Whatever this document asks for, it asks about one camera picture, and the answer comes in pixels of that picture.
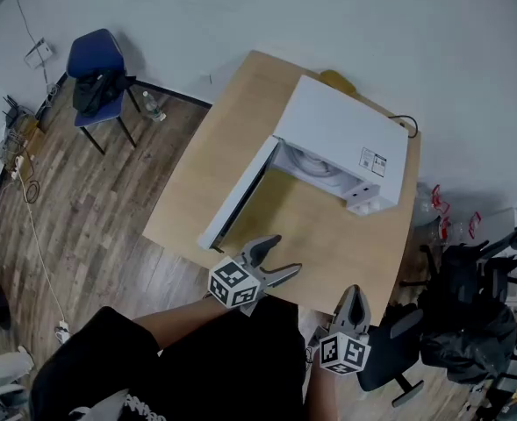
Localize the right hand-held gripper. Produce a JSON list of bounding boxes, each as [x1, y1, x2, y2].
[[319, 284, 372, 375]]

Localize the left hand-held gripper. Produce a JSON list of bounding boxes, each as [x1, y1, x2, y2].
[[208, 234, 303, 318]]

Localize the clear glass bowl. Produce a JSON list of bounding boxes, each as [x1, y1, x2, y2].
[[299, 149, 343, 183]]

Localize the white microwave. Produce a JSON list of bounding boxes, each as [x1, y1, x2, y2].
[[197, 75, 410, 252]]

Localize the person's left forearm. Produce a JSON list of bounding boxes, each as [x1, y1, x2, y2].
[[133, 296, 241, 350]]

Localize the person's right forearm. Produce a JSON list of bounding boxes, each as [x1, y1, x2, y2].
[[304, 348, 342, 421]]

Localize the black office chair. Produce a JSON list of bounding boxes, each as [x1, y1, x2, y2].
[[356, 307, 426, 407]]

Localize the heap of black clothes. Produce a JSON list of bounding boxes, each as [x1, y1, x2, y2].
[[418, 239, 517, 385]]

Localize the person's black shirt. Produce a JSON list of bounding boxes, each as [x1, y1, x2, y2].
[[28, 296, 307, 421]]

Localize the yellow plastic basket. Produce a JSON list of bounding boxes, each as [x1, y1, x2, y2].
[[319, 69, 358, 96]]

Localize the clear plastic water bottle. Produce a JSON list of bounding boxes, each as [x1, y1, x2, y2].
[[142, 90, 167, 123]]

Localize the black bag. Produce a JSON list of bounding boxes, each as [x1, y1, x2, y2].
[[72, 70, 136, 118]]

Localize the brown cardboard box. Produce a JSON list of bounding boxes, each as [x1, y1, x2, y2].
[[20, 118, 44, 148]]

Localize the blue chair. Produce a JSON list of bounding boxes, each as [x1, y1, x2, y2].
[[66, 28, 143, 156]]

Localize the black router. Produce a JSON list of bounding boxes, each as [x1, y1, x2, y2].
[[2, 96, 22, 129]]

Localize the clear bags with red handles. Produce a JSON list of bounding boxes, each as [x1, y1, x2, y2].
[[413, 183, 483, 240]]

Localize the long white cable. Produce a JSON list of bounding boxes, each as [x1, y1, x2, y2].
[[18, 175, 68, 324]]

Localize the white wall box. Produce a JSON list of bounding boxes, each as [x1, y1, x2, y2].
[[24, 37, 54, 69]]

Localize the grey wall cable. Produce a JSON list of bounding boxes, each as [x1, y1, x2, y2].
[[10, 0, 51, 87]]

